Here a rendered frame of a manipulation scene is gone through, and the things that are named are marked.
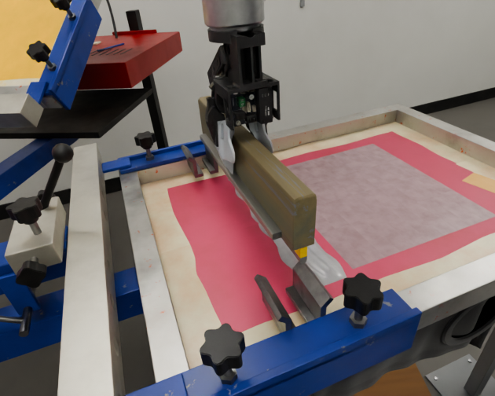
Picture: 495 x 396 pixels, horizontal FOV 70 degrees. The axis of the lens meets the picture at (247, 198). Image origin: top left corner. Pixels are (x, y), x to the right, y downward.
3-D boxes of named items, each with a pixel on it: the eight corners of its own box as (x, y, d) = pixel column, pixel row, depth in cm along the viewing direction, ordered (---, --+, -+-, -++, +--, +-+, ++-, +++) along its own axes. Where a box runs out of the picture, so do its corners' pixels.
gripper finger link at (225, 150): (224, 188, 52) (227, 129, 47) (212, 171, 57) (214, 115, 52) (243, 186, 53) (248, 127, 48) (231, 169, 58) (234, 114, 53)
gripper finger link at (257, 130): (267, 180, 54) (254, 126, 49) (253, 163, 59) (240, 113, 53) (285, 172, 55) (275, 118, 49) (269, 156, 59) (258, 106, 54)
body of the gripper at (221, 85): (229, 136, 46) (218, 36, 39) (210, 115, 53) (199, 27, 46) (282, 124, 48) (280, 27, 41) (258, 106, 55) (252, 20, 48)
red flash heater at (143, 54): (99, 57, 184) (91, 33, 177) (183, 53, 176) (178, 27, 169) (20, 95, 134) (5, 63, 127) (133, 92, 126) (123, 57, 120)
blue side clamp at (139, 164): (242, 155, 92) (240, 130, 88) (249, 163, 88) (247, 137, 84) (125, 184, 84) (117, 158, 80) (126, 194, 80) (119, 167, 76)
